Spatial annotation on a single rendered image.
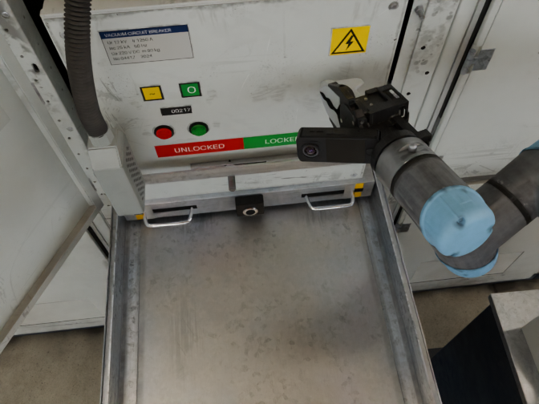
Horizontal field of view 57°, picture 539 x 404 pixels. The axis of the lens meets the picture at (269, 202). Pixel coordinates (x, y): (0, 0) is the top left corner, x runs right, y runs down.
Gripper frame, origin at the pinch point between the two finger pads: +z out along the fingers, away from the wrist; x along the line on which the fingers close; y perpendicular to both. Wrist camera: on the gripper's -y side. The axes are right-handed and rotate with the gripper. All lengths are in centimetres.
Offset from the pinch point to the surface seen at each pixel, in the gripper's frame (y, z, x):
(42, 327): -85, 55, -100
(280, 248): -9.8, 2.9, -38.2
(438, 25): 20.5, -0.2, 5.2
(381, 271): 7.6, -9.6, -41.2
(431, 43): 20.5, 0.7, 1.6
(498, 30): 28.9, -4.3, 3.8
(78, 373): -79, 42, -115
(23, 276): -61, 13, -31
